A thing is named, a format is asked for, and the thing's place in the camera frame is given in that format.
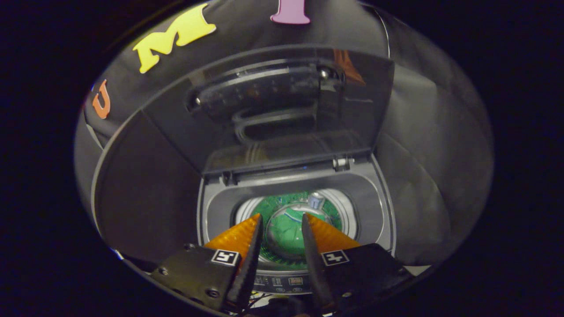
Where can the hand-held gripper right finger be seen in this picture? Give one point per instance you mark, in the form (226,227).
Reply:
(313,268)

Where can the beige metal cabinet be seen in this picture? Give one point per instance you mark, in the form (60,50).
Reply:
(145,189)

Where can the black backdrop cloth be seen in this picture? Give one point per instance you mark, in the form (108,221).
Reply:
(432,176)

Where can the green polo shirt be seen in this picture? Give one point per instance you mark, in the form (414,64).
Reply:
(286,229)

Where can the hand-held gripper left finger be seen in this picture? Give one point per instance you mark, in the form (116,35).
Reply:
(249,268)

